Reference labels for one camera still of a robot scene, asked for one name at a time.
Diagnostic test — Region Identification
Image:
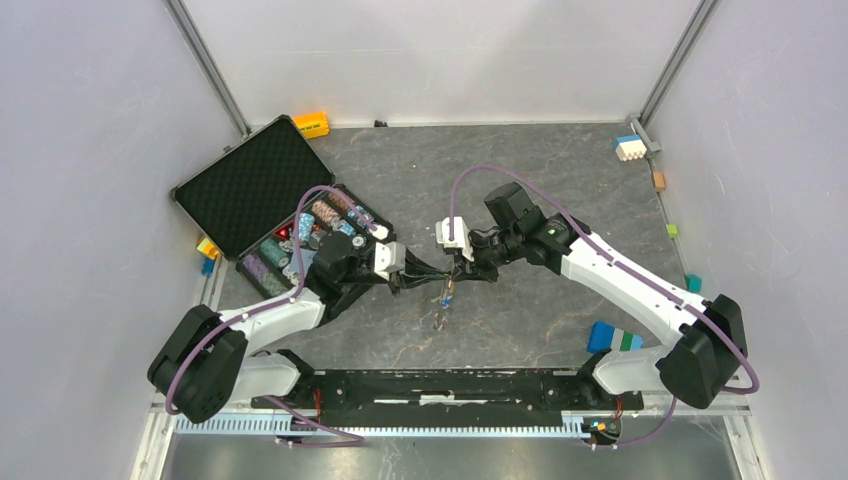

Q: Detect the black poker chip case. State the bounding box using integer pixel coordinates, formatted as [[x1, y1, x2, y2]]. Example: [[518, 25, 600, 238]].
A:
[[171, 115, 396, 299]]

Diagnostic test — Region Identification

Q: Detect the orange toy block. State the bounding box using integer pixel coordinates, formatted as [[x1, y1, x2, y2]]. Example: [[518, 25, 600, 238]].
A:
[[292, 111, 330, 140]]

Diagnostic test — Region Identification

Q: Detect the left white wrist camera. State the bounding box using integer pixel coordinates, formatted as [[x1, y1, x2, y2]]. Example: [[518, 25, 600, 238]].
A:
[[373, 241, 406, 280]]

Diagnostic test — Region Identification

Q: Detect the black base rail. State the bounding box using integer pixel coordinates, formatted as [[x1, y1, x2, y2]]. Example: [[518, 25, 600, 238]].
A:
[[282, 368, 644, 427]]

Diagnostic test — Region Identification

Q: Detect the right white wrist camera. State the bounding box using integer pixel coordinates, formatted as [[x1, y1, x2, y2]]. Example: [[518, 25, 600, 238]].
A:
[[435, 216, 474, 262]]

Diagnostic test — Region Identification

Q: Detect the blue green white block stack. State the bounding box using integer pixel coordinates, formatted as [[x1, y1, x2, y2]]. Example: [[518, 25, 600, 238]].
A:
[[586, 321, 643, 354]]

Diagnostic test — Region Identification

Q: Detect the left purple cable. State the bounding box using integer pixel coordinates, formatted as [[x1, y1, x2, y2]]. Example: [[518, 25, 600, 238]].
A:
[[164, 185, 391, 449]]

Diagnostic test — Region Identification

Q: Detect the yellow orange blue block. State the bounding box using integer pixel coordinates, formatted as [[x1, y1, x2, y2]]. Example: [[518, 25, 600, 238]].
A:
[[196, 237, 220, 277]]

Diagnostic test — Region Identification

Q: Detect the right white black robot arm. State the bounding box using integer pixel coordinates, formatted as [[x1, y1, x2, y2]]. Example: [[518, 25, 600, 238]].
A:
[[436, 182, 748, 409]]

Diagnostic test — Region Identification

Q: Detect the small brown wooden block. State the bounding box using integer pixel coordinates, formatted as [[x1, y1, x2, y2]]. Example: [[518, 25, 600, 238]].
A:
[[652, 171, 666, 193]]

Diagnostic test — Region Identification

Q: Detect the small teal cube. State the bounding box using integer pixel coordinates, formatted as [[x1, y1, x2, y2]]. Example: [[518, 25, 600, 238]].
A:
[[684, 273, 702, 293]]

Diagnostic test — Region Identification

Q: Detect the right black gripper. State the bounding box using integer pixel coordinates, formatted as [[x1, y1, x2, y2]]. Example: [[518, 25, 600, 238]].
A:
[[452, 227, 523, 283]]

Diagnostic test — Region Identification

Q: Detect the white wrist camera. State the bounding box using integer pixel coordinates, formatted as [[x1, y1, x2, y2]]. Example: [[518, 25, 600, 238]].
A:
[[373, 241, 406, 280], [435, 216, 474, 262]]

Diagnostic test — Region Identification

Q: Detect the large metal keyring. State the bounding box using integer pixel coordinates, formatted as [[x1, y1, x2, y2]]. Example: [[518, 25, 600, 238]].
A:
[[433, 276, 456, 331]]

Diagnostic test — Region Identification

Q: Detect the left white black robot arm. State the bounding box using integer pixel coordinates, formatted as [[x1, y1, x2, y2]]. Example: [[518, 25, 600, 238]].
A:
[[147, 234, 450, 423]]

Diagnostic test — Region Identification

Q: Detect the blue white toy block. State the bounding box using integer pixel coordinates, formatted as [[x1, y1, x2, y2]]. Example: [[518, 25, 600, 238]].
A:
[[614, 134, 648, 162]]

